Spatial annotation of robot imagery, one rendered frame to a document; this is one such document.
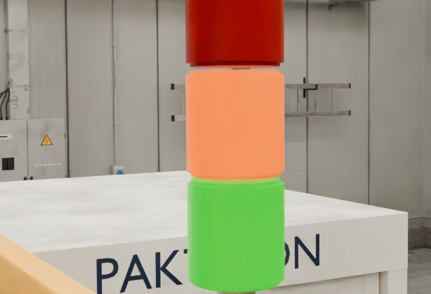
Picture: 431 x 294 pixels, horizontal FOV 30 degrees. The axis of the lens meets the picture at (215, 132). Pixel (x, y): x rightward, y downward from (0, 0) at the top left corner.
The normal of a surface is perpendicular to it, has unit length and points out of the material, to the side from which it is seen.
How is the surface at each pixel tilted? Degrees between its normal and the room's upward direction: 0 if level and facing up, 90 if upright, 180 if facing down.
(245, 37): 90
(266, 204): 90
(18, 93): 90
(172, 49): 90
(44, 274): 0
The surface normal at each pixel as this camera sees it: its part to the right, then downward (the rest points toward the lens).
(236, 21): 0.11, 0.05
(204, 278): -0.62, 0.04
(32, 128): 0.56, 0.04
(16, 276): -0.88, 0.04
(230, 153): -0.15, 0.05
